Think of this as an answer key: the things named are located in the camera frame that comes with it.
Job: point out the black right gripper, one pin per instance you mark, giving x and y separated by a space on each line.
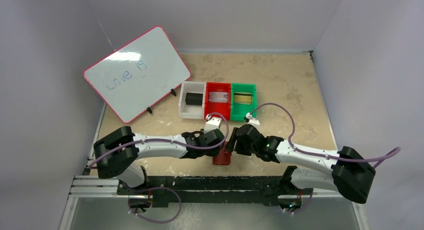
238 141

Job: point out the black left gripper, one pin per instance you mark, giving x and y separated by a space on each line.
219 147

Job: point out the red leather card holder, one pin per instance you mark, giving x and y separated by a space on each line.
223 158

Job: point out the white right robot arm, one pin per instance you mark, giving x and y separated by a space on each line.
309 168

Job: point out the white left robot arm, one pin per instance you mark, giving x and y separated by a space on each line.
115 154

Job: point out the black card in bin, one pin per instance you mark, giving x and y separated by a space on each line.
194 99

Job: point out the silver card in bin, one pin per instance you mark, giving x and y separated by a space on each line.
218 97

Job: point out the gold card in bin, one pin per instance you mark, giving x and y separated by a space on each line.
243 98

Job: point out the white plastic bin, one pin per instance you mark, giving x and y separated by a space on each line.
188 111

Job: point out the red plastic bin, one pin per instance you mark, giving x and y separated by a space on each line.
222 108

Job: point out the green plastic bin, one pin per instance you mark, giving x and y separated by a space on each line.
238 111

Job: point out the pink framed whiteboard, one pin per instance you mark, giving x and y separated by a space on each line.
139 74

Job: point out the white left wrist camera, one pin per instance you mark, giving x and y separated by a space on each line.
212 123

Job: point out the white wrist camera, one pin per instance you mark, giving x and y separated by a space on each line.
250 119
212 123

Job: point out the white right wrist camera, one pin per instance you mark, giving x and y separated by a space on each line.
250 119

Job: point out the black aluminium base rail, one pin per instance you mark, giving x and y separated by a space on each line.
163 190

